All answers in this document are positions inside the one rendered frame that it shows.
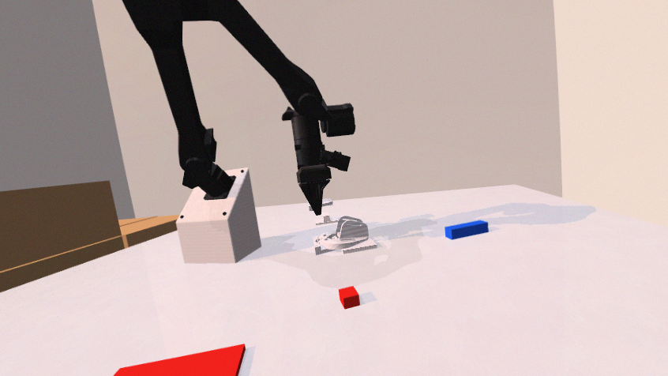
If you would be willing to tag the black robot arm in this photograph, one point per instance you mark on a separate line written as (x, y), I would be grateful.
(160, 24)

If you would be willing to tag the blue rectangular block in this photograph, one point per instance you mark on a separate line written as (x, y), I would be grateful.
(463, 230)

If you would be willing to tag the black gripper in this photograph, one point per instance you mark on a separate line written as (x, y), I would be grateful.
(312, 176)

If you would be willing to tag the red cube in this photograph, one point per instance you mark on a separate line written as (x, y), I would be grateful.
(349, 297)

